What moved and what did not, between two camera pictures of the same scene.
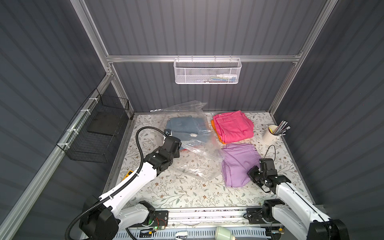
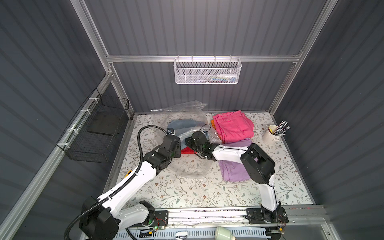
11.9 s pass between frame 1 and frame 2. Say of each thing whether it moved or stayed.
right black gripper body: moved
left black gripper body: stayed
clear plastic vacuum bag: stayed
